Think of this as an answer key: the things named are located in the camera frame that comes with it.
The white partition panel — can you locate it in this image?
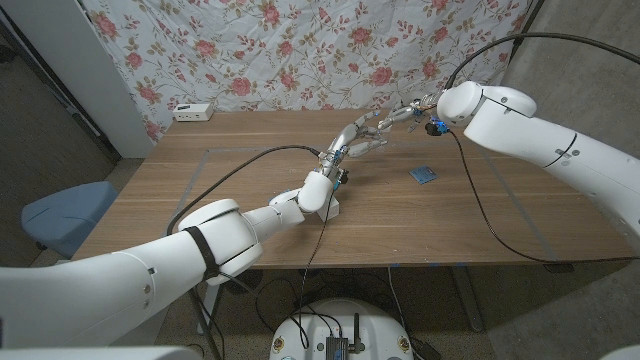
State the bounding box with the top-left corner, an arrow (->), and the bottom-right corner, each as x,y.
0,0 -> 155,160

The round black floor base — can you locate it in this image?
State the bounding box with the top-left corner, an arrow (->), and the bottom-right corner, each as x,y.
227,269 -> 265,296

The black backdrop pole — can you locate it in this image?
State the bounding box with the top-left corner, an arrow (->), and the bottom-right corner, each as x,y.
508,0 -> 546,51

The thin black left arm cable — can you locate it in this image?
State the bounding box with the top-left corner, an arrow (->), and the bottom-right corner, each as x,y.
282,192 -> 335,351

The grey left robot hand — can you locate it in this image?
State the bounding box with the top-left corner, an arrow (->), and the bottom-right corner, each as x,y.
317,110 -> 389,189

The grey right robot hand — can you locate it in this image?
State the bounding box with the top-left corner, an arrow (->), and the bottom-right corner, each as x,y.
377,92 -> 447,134

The blue padded stool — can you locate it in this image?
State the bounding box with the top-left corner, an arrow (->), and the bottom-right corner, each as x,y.
20,180 -> 119,260

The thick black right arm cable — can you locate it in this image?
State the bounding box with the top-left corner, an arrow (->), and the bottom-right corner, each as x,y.
444,32 -> 640,91

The white power strip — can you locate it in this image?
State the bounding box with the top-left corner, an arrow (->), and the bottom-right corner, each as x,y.
172,102 -> 215,123

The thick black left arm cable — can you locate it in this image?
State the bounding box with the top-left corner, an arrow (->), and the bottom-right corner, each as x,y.
165,144 -> 321,237

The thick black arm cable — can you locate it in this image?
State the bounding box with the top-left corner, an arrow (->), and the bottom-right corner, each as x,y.
165,144 -> 321,237
444,32 -> 640,91

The black module with antenna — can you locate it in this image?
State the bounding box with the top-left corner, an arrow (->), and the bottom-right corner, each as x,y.
325,313 -> 366,360

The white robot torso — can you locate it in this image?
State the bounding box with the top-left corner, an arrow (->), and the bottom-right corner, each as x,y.
269,298 -> 415,360

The black power adapter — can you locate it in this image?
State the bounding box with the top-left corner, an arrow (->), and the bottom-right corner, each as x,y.
409,337 -> 442,360

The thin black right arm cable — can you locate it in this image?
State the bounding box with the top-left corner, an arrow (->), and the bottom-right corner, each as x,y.
447,130 -> 640,265

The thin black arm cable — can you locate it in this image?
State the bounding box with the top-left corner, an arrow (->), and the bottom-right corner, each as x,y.
447,130 -> 640,265
282,192 -> 335,351

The white cube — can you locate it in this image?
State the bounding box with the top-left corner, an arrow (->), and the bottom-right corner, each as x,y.
317,195 -> 341,222

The grey table leg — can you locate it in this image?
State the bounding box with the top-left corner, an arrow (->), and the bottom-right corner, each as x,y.
452,267 -> 485,334

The white table leg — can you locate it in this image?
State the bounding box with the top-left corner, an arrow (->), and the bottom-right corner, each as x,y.
196,284 -> 224,335

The floral backdrop cloth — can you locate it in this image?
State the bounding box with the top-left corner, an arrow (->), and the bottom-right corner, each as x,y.
79,0 -> 534,146

